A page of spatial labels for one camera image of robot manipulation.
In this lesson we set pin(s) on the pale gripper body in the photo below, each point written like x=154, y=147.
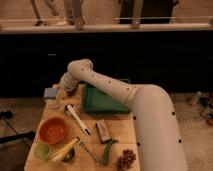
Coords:
x=62, y=94

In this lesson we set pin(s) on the blue sponge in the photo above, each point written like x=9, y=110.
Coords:
x=50, y=93

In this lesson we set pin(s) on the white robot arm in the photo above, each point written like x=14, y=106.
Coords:
x=156, y=125

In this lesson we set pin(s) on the white paper cup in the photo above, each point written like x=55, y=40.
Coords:
x=53, y=104

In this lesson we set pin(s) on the small green cup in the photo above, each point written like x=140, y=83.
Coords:
x=42, y=151

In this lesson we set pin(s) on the dark red bowl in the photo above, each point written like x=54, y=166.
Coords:
x=71, y=93

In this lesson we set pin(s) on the green plastic tray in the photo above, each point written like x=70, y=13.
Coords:
x=95, y=101

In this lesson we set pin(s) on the orange bowl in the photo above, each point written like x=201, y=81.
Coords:
x=53, y=130

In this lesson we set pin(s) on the wooden block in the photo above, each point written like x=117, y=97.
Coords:
x=103, y=131

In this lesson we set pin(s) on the dark metal scoop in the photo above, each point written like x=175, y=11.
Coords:
x=69, y=156

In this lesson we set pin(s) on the bunch of purple grapes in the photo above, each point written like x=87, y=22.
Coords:
x=125, y=161

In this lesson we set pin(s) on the white handled utensil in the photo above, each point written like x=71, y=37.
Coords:
x=73, y=113

